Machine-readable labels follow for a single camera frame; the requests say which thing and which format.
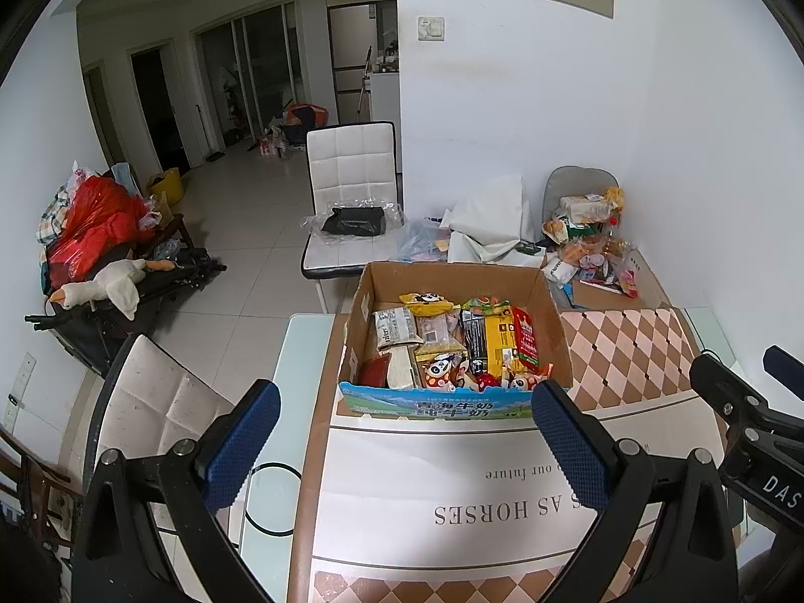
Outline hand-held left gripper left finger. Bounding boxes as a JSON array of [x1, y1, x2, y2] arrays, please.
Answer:
[[71, 378, 282, 603]]

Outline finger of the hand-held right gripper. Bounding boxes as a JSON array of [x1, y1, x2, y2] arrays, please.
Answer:
[[763, 344, 804, 399], [689, 353, 776, 475]]

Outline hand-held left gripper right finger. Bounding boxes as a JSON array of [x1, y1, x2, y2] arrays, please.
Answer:
[[531, 379, 742, 603]]

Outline red crown-print snack packet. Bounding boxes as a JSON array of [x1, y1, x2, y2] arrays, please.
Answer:
[[510, 306, 542, 370]]

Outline black yellow noodle packet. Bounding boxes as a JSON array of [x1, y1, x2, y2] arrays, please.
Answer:
[[460, 308, 519, 378]]

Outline orange panda snack packet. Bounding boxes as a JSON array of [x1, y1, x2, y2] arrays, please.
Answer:
[[420, 355, 469, 389]]

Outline dark red sachet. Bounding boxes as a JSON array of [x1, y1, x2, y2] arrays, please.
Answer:
[[357, 355, 391, 387]]

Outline green candy bag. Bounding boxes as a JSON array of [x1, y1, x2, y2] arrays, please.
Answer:
[[463, 295, 511, 316]]

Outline silver white snack packet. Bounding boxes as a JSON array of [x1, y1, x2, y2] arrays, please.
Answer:
[[373, 308, 419, 353]]

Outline yellow panda snack packet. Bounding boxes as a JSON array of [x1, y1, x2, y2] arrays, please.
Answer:
[[398, 292, 454, 321]]

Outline cardboard box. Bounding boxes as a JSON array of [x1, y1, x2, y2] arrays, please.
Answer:
[[338, 261, 574, 421]]

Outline white padded chair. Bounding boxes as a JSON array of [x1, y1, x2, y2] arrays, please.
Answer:
[[84, 332, 252, 516], [300, 121, 403, 312]]

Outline dark bench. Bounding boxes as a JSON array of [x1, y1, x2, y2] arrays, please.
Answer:
[[25, 214, 227, 378]]

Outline pile of snack packets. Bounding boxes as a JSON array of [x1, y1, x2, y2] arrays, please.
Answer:
[[540, 185, 642, 299]]

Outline white goose plush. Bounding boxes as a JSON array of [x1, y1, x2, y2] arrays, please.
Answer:
[[49, 257, 177, 321]]

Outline brown wooden chair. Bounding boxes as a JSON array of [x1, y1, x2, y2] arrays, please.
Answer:
[[0, 427, 82, 547]]

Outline white cloth bag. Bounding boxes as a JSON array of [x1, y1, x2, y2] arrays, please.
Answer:
[[440, 174, 547, 265]]

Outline clear bag of packets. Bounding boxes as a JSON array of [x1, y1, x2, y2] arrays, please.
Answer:
[[395, 217, 453, 263]]

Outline grey chair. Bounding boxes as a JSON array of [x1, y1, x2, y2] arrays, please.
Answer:
[[541, 165, 623, 246]]

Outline red plastic bag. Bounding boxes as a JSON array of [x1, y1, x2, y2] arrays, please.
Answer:
[[47, 176, 155, 283]]

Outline yellow container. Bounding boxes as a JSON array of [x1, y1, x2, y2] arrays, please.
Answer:
[[147, 167, 186, 205]]

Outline clear plastic wrap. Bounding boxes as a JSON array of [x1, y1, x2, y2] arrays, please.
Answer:
[[301, 199, 406, 247]]

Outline plaid cloth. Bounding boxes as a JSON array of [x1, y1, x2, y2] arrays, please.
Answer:
[[36, 185, 70, 246]]

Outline pink white bags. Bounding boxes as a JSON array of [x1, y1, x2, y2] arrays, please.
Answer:
[[257, 126, 293, 158]]

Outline orange black bag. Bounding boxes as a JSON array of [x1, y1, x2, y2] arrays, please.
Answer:
[[282, 102, 331, 139]]

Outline white cabinet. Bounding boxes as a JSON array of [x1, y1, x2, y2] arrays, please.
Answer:
[[367, 69, 401, 123]]

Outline white wall power strip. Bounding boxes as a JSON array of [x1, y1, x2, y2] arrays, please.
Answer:
[[3, 352, 35, 422]]

